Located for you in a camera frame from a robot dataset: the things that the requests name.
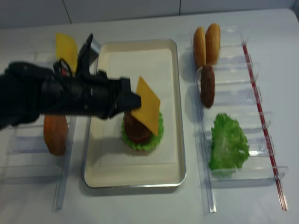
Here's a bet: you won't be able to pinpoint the cream metal tray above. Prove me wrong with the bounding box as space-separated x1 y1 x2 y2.
83 39 186 189

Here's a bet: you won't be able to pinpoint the brown meat patty in rack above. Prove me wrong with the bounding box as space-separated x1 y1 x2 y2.
200 65 215 108

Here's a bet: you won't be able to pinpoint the brown meat patty on tray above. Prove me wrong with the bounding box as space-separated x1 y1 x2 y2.
123 112 153 143

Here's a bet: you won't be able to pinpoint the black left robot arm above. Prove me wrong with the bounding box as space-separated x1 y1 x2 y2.
0 35 142 128

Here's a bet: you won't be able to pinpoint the white tray liner paper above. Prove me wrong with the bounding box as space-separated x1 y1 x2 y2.
99 48 178 167

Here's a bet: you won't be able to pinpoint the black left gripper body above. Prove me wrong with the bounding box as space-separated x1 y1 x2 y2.
41 34 131 119

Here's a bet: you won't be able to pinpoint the tan bun half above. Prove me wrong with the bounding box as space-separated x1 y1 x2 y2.
193 27 206 68
205 23 221 64

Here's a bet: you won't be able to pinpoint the green lettuce leaf in rack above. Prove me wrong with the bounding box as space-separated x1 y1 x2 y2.
209 113 249 178

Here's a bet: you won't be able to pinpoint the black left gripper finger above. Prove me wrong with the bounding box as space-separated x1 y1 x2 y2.
109 91 142 118

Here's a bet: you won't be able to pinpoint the green lettuce on tray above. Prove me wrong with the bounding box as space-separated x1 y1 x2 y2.
121 112 164 153

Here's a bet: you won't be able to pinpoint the yellow cheese slices in rack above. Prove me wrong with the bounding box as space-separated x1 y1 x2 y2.
56 33 78 72

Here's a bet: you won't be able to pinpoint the orange-brown bun top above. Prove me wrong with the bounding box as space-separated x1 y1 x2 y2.
43 115 68 156

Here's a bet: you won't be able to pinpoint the clear acrylic right rack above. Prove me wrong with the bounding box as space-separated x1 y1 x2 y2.
189 26 289 213

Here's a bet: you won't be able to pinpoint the clear acrylic rack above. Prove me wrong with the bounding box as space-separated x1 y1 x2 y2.
189 26 289 213
0 42 99 212

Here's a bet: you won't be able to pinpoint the tan bun half front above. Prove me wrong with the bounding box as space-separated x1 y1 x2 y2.
193 27 206 68

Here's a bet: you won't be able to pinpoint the tan bun half rear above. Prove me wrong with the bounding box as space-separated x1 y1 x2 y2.
205 23 221 64

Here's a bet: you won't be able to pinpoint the clear acrylic left rack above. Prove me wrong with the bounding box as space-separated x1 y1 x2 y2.
0 42 99 212

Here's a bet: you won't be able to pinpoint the orange cheese slice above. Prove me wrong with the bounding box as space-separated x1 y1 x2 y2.
131 77 160 136

